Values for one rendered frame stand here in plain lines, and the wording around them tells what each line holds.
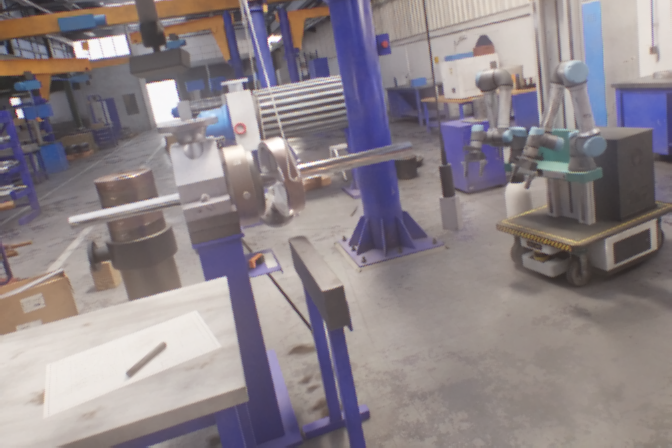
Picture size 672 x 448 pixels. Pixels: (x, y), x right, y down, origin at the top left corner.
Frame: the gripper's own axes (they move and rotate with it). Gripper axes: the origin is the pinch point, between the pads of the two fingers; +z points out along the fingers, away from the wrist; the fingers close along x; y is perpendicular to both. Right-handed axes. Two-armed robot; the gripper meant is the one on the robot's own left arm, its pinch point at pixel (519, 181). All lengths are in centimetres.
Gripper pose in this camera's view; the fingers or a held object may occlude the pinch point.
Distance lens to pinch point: 306.4
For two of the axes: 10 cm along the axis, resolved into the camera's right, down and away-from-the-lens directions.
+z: -2.6, 9.4, 2.1
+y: -9.1, -1.6, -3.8
